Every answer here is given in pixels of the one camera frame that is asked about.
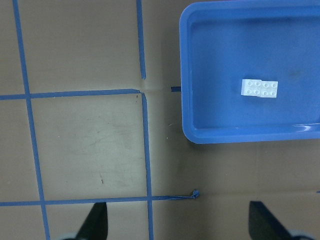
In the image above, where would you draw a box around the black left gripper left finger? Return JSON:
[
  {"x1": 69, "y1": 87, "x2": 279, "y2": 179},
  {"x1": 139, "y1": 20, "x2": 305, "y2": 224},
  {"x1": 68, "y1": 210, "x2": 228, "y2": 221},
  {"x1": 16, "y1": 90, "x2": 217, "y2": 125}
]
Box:
[{"x1": 76, "y1": 202, "x2": 108, "y2": 240}]

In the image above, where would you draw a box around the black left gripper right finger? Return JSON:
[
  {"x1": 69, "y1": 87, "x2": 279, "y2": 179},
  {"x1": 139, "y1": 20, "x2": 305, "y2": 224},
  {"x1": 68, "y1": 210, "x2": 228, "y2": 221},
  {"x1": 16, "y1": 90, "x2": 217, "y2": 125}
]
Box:
[{"x1": 249, "y1": 201, "x2": 292, "y2": 240}]

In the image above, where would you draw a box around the white block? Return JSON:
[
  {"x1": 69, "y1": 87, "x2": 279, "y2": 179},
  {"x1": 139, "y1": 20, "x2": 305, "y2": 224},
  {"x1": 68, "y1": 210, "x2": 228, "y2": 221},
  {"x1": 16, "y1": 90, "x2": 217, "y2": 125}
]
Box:
[
  {"x1": 241, "y1": 79, "x2": 262, "y2": 97},
  {"x1": 259, "y1": 81, "x2": 278, "y2": 98}
]

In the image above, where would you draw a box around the blue plastic tray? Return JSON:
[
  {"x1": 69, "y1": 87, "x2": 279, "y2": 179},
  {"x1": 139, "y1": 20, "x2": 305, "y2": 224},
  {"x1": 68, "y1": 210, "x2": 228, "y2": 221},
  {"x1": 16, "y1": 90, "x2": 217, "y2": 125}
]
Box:
[{"x1": 179, "y1": 0, "x2": 320, "y2": 144}]

